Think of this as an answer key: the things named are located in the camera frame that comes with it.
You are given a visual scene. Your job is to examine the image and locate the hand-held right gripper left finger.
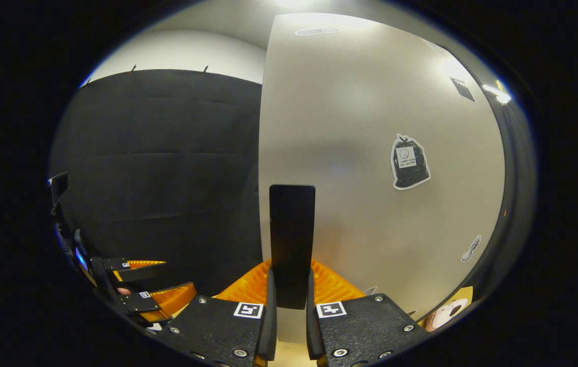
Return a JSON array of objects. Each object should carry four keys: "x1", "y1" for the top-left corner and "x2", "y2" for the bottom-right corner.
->
[{"x1": 152, "y1": 259, "x2": 278, "y2": 367}]

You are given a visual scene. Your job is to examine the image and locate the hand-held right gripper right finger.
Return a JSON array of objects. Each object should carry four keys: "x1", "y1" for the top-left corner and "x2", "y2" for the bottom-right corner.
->
[{"x1": 305, "y1": 260, "x2": 429, "y2": 367}]

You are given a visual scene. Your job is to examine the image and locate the black door handle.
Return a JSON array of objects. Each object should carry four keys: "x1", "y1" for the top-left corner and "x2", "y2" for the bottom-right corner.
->
[{"x1": 269, "y1": 185, "x2": 316, "y2": 310}]

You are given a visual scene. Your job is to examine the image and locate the pink apple-shaped coaster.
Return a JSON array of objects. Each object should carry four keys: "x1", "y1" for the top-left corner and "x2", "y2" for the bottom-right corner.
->
[{"x1": 424, "y1": 298, "x2": 469, "y2": 332}]

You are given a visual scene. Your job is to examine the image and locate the beige cabinet door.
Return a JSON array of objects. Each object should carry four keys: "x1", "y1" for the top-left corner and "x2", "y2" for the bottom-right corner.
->
[{"x1": 257, "y1": 13, "x2": 506, "y2": 343}]

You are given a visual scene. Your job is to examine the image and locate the ceiling light panel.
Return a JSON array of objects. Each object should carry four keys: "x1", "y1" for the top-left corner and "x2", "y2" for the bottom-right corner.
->
[
  {"x1": 269, "y1": 0, "x2": 320, "y2": 9},
  {"x1": 482, "y1": 82, "x2": 513, "y2": 106}
]

